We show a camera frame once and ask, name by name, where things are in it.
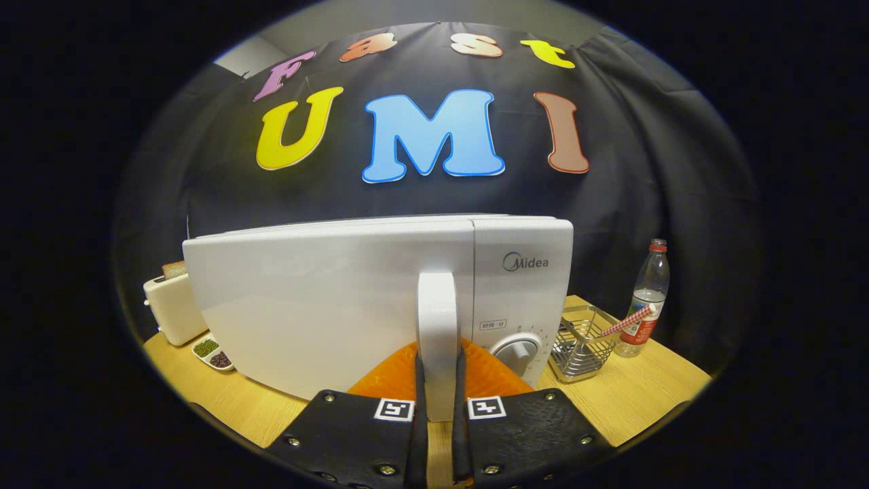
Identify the white divided bean dish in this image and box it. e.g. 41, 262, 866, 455
191, 333, 236, 373

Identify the clear plastic water bottle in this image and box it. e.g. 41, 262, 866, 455
614, 238, 671, 359

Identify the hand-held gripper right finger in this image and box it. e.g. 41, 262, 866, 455
454, 338, 615, 489

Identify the white microwave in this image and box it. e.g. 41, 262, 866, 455
182, 215, 574, 422

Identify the white toaster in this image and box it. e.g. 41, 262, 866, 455
143, 261, 208, 347

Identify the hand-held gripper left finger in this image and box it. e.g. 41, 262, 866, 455
265, 340, 430, 489

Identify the red checkered straw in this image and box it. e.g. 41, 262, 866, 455
594, 304, 658, 340

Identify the metal wire basket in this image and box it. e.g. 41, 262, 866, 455
549, 305, 622, 384

